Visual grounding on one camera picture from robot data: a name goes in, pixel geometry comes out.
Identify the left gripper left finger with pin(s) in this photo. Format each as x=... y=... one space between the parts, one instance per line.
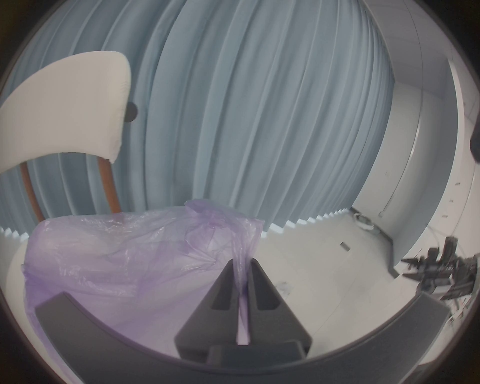
x=200 y=326

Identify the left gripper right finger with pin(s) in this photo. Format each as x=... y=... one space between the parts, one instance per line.
x=279 y=322

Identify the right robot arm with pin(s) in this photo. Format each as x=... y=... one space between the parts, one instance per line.
x=465 y=277

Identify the blue-green curtain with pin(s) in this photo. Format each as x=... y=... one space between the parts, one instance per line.
x=243 y=112

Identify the white wardrobe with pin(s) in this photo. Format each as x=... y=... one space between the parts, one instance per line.
x=405 y=157

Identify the white chair with wooden legs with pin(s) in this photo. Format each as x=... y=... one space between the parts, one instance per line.
x=63 y=105

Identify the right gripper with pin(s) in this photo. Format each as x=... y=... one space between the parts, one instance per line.
x=437 y=272

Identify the purple plastic bag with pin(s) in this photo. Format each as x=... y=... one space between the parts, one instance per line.
x=112 y=255

